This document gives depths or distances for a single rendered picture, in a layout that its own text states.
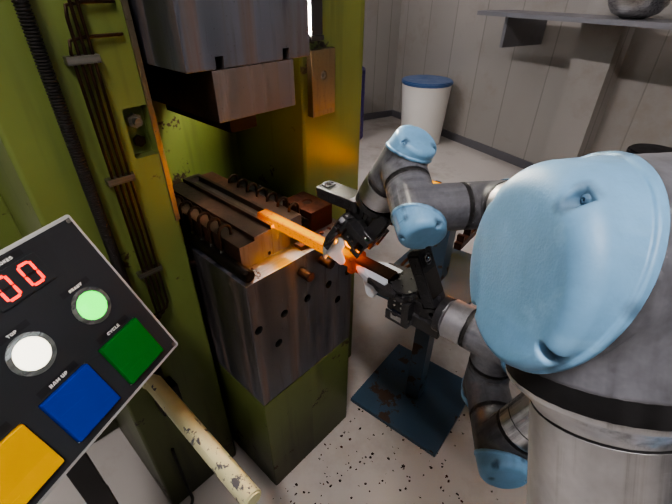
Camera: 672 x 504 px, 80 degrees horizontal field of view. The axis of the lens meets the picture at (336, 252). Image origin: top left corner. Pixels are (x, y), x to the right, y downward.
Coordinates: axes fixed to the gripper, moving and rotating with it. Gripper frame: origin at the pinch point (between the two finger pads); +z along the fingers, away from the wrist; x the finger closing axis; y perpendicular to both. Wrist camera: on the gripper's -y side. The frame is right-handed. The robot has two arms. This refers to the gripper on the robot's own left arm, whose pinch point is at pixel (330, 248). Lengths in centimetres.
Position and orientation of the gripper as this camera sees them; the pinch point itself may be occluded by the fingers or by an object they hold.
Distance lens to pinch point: 90.0
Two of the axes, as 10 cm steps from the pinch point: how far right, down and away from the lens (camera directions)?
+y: 6.4, 7.4, -2.1
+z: -3.6, 5.3, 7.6
